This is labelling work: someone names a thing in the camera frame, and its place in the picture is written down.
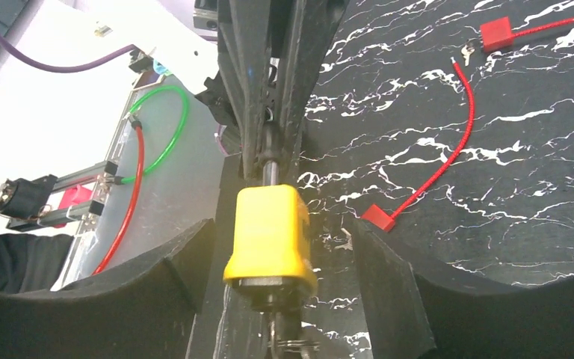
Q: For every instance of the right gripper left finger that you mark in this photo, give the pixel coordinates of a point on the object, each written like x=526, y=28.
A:
x=142, y=308

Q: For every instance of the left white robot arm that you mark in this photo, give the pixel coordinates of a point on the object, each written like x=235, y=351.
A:
x=153, y=29

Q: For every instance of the red tube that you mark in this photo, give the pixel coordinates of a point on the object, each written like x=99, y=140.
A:
x=138, y=128

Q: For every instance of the yellow padlock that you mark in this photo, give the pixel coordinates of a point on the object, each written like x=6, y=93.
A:
x=271, y=255

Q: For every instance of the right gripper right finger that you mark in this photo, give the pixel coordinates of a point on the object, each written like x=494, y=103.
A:
x=417, y=306

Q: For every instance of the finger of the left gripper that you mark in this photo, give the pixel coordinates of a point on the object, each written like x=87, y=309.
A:
x=243, y=56
x=301, y=35

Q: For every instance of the aluminium frame rail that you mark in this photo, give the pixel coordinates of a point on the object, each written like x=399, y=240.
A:
x=52, y=201

